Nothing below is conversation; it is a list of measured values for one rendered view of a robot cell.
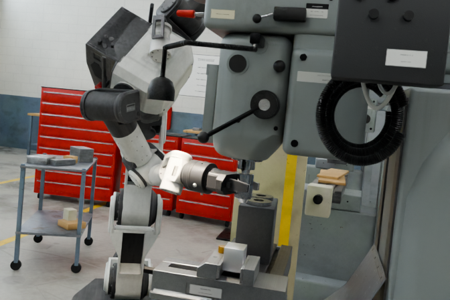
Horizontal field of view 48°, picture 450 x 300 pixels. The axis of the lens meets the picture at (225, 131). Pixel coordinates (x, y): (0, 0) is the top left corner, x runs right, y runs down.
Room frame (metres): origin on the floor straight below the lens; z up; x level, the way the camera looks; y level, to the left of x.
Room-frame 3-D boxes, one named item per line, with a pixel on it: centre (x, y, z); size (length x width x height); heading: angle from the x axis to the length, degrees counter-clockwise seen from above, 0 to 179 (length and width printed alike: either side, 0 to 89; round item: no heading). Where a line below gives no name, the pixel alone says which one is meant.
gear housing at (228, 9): (1.34, -0.11, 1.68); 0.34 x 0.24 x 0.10; 78
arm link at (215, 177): (1.40, 0.01, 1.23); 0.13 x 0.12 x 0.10; 148
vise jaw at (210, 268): (1.32, 0.00, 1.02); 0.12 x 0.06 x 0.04; 169
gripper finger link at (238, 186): (1.32, -0.05, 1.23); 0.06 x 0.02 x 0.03; 58
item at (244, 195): (1.35, -0.07, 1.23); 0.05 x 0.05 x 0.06
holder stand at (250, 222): (1.76, -0.14, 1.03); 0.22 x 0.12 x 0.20; 171
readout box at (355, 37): (0.96, -0.29, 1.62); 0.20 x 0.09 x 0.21; 78
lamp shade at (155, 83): (1.33, 0.18, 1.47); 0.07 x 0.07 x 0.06
